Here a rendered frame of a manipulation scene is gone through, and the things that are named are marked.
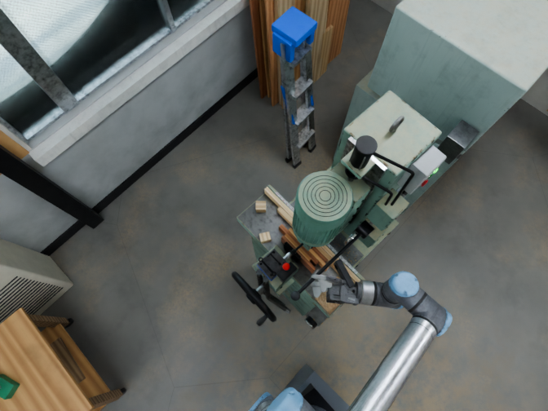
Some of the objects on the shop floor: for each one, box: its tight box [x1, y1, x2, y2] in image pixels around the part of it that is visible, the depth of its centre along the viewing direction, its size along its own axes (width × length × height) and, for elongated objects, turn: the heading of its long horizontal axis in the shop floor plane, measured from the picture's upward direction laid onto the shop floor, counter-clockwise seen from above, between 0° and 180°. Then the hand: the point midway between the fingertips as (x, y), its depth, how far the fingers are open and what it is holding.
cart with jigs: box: [0, 307, 126, 411], centre depth 198 cm, size 66×57×64 cm
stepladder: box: [272, 7, 317, 169], centre depth 229 cm, size 27×25×116 cm
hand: (307, 278), depth 142 cm, fingers open, 14 cm apart
